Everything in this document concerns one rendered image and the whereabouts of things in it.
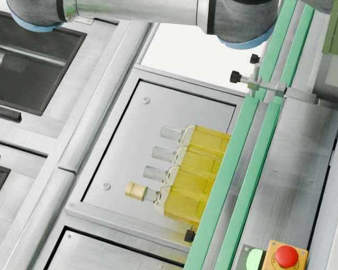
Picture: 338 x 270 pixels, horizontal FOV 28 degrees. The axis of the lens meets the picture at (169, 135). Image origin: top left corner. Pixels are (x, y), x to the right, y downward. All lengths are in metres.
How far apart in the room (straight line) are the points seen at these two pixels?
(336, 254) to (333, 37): 0.47
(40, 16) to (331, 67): 0.61
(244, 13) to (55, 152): 0.72
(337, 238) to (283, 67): 0.87
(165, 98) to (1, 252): 0.59
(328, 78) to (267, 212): 0.34
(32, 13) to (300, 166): 0.61
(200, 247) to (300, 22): 0.74
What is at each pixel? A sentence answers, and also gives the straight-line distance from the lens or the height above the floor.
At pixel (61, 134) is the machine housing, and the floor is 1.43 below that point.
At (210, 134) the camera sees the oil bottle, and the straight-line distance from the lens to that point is 1.57.
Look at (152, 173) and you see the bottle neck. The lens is 1.53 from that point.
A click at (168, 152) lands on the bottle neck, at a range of 1.56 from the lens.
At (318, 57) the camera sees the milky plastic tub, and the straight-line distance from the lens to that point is 1.45.
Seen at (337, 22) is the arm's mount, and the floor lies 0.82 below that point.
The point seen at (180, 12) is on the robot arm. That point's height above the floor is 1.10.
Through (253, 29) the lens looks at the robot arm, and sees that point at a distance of 1.30.
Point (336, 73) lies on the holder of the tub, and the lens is 1.48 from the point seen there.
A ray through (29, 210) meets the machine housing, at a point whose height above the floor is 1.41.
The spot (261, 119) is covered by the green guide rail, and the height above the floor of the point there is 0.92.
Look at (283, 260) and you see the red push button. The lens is 1.18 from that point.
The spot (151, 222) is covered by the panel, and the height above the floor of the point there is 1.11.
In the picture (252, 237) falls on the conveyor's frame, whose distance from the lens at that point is 1.31.
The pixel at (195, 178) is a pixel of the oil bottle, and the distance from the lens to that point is 1.51.
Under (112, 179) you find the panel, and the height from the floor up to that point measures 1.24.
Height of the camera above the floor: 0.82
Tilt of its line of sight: 11 degrees up
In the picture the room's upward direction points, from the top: 74 degrees counter-clockwise
